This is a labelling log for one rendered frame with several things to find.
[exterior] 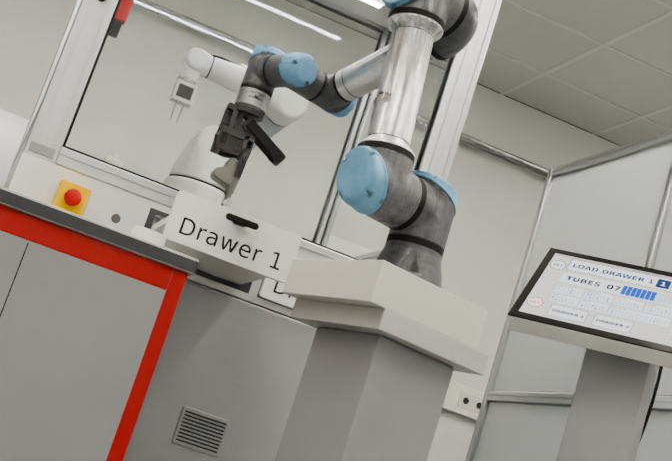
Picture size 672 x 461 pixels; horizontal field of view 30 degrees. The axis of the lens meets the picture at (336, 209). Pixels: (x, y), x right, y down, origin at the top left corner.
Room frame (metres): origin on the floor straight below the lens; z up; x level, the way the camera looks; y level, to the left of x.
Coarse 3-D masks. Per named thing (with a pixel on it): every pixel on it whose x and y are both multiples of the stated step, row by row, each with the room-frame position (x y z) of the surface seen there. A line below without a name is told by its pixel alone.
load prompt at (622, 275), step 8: (576, 264) 3.07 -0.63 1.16; (584, 264) 3.07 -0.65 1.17; (592, 264) 3.06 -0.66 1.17; (584, 272) 3.04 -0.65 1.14; (592, 272) 3.04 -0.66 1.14; (600, 272) 3.03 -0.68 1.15; (608, 272) 3.03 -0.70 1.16; (616, 272) 3.03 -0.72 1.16; (624, 272) 3.02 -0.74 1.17; (632, 272) 3.02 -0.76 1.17; (624, 280) 3.00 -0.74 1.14; (632, 280) 2.99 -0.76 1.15; (640, 280) 2.99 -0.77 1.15; (648, 280) 2.99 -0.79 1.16; (656, 280) 2.98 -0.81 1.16; (664, 280) 2.98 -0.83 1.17; (656, 288) 2.96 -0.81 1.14; (664, 288) 2.95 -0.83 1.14
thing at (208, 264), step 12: (168, 216) 2.74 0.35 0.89; (156, 228) 2.84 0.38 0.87; (180, 252) 2.81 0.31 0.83; (192, 252) 2.76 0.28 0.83; (204, 264) 2.87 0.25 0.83; (216, 264) 2.81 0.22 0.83; (228, 264) 2.76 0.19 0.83; (228, 276) 2.94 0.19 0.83; (240, 276) 2.88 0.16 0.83; (252, 276) 2.82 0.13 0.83
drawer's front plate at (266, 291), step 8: (264, 280) 2.98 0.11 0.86; (272, 280) 2.99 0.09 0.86; (264, 288) 2.98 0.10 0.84; (272, 288) 2.99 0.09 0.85; (280, 288) 2.99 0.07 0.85; (264, 296) 2.98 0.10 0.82; (272, 296) 2.99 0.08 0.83; (280, 296) 2.99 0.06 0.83; (280, 304) 3.01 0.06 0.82; (288, 304) 3.00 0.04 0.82
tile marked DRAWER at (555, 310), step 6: (552, 306) 2.96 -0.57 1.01; (558, 306) 2.96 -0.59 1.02; (564, 306) 2.95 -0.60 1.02; (552, 312) 2.94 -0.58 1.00; (558, 312) 2.94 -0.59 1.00; (564, 312) 2.94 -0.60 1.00; (570, 312) 2.93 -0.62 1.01; (576, 312) 2.93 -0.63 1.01; (582, 312) 2.93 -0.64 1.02; (588, 312) 2.93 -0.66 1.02; (564, 318) 2.92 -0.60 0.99; (570, 318) 2.92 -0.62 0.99; (576, 318) 2.91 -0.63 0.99; (582, 318) 2.91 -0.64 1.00
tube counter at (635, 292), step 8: (608, 288) 2.98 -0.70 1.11; (616, 288) 2.98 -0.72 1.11; (624, 288) 2.97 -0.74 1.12; (632, 288) 2.97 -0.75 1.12; (640, 288) 2.97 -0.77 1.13; (632, 296) 2.95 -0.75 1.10; (640, 296) 2.94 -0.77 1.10; (648, 296) 2.94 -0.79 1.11; (656, 296) 2.94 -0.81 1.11; (664, 296) 2.93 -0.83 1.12
